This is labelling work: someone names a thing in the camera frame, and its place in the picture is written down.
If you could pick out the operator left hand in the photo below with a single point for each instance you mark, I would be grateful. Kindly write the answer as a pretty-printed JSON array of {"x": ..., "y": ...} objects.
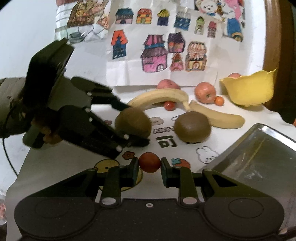
[{"x": 13, "y": 119}]

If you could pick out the apple inside yellow bowl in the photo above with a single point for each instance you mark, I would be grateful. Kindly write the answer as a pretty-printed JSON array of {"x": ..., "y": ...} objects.
[{"x": 234, "y": 75}]

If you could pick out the brown wooden door frame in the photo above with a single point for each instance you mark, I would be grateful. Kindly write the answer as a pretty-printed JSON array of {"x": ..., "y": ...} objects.
[{"x": 272, "y": 46}]

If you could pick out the yellow scalloped bowl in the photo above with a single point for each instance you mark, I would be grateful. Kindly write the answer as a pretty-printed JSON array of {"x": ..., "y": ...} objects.
[{"x": 251, "y": 90}]

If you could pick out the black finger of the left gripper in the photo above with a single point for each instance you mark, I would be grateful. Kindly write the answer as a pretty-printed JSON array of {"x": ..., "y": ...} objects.
[
  {"x": 98, "y": 93},
  {"x": 123, "y": 139}
]

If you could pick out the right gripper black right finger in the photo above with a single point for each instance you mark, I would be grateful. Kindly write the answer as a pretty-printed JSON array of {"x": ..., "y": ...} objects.
[{"x": 228, "y": 206}]

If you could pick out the brown kiwi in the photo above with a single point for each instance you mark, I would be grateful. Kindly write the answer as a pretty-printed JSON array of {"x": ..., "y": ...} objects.
[
  {"x": 133, "y": 121},
  {"x": 192, "y": 127}
]

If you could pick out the yellow banana curved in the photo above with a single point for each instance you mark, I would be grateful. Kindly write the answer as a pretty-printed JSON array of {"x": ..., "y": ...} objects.
[{"x": 152, "y": 97}]

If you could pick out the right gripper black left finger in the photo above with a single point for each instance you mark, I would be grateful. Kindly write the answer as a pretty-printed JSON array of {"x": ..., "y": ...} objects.
[{"x": 68, "y": 206}]

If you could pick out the red cherry tomato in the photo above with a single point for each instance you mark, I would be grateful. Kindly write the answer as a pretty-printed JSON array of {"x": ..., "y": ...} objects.
[{"x": 149, "y": 162}]

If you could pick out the brown house drawing paper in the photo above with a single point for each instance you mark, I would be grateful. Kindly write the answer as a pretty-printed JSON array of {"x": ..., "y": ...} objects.
[{"x": 82, "y": 20}]

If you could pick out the metal baking tray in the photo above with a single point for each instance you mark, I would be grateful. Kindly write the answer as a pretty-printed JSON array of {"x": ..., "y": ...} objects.
[{"x": 264, "y": 159}]

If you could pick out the colourful houses drawing paper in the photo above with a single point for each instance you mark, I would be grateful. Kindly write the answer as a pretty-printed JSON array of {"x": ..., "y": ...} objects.
[{"x": 149, "y": 41}]

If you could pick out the small orange kumquat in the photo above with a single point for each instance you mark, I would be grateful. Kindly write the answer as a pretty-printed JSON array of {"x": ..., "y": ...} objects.
[{"x": 219, "y": 101}]

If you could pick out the red apple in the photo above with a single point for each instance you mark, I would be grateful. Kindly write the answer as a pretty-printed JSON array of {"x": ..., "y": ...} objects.
[
  {"x": 205, "y": 93},
  {"x": 167, "y": 83}
]

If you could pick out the small cherry tomato under banana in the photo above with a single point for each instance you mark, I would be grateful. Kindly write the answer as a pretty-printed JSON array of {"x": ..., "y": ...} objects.
[{"x": 170, "y": 105}]

